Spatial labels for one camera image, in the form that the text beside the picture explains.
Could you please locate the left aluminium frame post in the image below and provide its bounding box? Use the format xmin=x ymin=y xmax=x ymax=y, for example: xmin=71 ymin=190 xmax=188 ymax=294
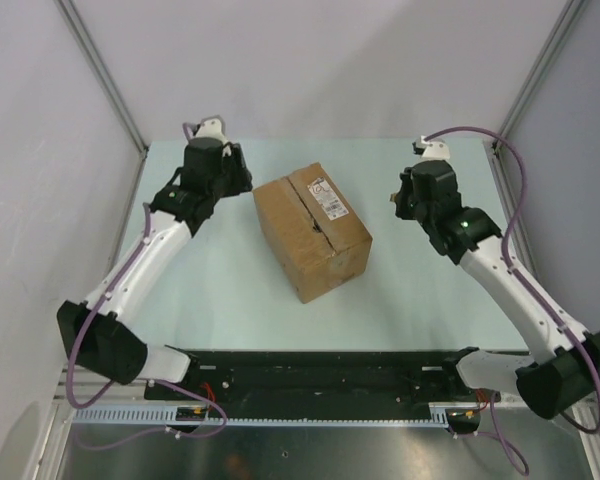
xmin=53 ymin=0 xmax=149 ymax=154

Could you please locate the white shipping label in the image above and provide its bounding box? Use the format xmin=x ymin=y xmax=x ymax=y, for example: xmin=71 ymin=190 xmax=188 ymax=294
xmin=307 ymin=177 xmax=349 ymax=221

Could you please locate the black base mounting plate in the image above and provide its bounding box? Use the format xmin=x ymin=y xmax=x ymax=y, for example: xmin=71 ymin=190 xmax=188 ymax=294
xmin=145 ymin=350 xmax=477 ymax=413

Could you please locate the brown cardboard express box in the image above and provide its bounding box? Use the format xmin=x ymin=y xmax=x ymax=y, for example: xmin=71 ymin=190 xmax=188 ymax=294
xmin=253 ymin=163 xmax=373 ymax=304

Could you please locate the aluminium frame post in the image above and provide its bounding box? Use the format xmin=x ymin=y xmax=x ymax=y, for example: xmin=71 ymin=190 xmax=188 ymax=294
xmin=53 ymin=0 xmax=149 ymax=154
xmin=490 ymin=0 xmax=589 ymax=150

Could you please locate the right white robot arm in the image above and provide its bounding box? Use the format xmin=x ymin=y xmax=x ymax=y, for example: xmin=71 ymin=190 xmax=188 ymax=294
xmin=392 ymin=160 xmax=600 ymax=419

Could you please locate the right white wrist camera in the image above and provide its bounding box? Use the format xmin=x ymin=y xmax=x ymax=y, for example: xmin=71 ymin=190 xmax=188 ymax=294
xmin=412 ymin=136 xmax=451 ymax=161

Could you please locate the right aluminium frame post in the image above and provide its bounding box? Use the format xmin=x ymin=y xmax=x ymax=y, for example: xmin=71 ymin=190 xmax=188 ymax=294
xmin=490 ymin=0 xmax=589 ymax=150

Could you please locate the grey slotted cable duct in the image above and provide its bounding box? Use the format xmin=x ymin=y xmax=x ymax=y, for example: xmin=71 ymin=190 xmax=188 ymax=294
xmin=73 ymin=400 xmax=480 ymax=428

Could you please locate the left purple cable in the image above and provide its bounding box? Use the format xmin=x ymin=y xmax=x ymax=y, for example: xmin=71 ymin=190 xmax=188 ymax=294
xmin=65 ymin=121 xmax=229 ymax=451

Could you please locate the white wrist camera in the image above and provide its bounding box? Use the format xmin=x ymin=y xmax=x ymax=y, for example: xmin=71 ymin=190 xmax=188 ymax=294
xmin=412 ymin=136 xmax=451 ymax=161
xmin=193 ymin=116 xmax=229 ymax=144

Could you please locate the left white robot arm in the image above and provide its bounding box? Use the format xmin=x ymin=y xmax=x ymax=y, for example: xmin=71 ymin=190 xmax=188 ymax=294
xmin=57 ymin=137 xmax=252 ymax=400

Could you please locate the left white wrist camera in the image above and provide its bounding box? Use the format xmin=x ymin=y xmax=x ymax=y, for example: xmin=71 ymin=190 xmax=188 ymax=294
xmin=193 ymin=116 xmax=229 ymax=144

